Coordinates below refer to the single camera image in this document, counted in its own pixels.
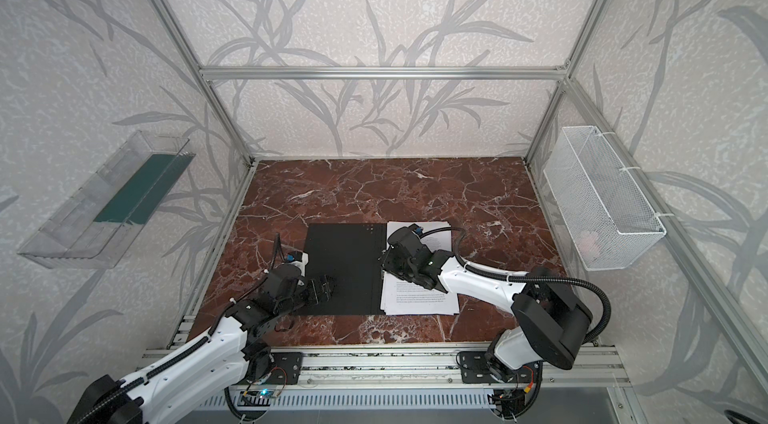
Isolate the left electronics board with wires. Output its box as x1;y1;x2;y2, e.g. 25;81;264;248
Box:
224;366;289;423

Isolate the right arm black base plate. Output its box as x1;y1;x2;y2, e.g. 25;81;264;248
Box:
456;351;540;386

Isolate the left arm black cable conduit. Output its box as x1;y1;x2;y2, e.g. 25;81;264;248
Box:
70;231;286;424

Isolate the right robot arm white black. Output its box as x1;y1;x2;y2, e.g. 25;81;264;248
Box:
382;223;600;381

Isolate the white wire mesh basket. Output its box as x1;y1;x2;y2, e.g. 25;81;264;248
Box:
544;126;667;271

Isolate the right electronics board with wires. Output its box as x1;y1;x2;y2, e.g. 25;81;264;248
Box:
490;361;543;423

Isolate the aluminium front rail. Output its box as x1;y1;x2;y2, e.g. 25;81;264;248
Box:
267;342;631;391

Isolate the blue and black file folder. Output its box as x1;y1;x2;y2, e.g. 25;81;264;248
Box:
296;223;386;316

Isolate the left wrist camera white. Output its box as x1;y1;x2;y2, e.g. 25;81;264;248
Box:
283;251;309;276

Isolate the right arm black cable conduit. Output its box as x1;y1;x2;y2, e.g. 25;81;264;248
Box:
419;225;613;344

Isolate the clear plastic wall tray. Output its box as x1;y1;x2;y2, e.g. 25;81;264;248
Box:
18;131;195;269

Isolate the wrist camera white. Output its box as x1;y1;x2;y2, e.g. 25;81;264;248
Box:
415;222;434;234
283;251;309;276

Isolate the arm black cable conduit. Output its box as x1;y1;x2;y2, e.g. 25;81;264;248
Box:
419;225;613;344
70;231;286;424

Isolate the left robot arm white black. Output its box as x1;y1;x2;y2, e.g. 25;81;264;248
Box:
69;264;335;423

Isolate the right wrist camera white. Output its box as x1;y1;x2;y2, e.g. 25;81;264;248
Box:
415;222;434;234

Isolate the white paper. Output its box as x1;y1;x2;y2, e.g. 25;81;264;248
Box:
380;221;459;316

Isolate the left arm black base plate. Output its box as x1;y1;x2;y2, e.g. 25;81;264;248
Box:
257;352;304;386

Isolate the aluminium cage frame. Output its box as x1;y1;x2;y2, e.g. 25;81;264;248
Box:
147;0;767;390

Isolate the electronics board with wires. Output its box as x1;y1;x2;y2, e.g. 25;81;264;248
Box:
490;361;543;423
224;366;289;423

